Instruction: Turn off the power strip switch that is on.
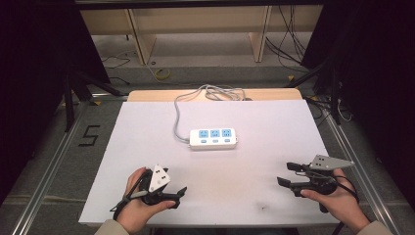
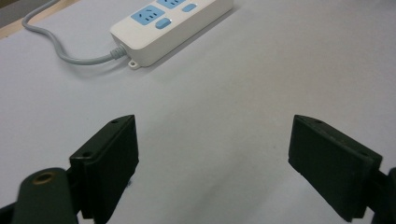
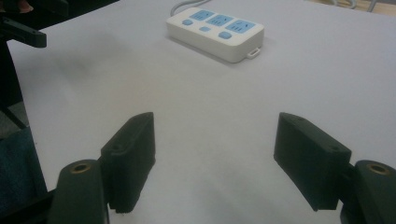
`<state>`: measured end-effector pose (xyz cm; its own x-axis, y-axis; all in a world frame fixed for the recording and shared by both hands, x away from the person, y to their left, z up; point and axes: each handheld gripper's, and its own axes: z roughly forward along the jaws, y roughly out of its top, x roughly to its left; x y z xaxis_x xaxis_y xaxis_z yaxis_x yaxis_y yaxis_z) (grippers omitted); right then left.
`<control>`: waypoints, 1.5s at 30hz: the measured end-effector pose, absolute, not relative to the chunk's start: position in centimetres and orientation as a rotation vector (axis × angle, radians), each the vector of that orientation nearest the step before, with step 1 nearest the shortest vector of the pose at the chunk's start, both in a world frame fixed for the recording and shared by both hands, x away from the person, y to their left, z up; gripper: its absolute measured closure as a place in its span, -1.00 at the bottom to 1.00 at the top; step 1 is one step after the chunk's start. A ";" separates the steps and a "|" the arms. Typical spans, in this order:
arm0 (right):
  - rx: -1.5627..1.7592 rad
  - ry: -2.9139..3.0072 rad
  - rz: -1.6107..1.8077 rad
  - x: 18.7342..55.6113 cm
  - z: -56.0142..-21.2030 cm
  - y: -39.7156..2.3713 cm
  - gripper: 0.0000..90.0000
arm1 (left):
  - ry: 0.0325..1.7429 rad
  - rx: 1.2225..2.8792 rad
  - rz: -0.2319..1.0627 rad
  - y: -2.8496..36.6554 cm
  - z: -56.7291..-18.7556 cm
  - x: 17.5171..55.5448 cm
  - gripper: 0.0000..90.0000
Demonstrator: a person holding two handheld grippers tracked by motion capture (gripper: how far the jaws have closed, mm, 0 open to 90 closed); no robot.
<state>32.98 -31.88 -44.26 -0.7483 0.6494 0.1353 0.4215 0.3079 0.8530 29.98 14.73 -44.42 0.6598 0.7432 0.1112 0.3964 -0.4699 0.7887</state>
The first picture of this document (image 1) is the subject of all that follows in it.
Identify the black metal stand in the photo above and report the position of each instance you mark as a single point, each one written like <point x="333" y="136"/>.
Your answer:
<point x="335" y="98"/>
<point x="98" y="85"/>

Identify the white power strip blue sockets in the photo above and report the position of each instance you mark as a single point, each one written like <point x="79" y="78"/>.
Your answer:
<point x="213" y="144"/>

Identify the aluminium floor rail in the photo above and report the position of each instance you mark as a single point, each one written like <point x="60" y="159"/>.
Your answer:
<point x="49" y="169"/>
<point x="354" y="160"/>

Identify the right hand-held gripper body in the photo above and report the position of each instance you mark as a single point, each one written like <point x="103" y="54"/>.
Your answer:
<point x="321" y="178"/>

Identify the black curtain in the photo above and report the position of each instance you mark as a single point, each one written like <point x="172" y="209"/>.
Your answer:
<point x="39" y="81"/>
<point x="378" y="81"/>

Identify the yellow tape roll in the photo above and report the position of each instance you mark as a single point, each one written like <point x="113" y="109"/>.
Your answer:
<point x="157" y="74"/>

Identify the person's right hand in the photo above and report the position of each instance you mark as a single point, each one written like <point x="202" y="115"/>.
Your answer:
<point x="339" y="204"/>

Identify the person's left hand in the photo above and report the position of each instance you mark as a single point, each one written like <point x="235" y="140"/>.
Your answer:
<point x="137" y="212"/>

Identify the light wooden desk frame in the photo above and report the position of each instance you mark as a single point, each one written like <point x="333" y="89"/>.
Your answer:
<point x="195" y="19"/>

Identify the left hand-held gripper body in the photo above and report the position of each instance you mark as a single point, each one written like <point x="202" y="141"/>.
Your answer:
<point x="158" y="178"/>

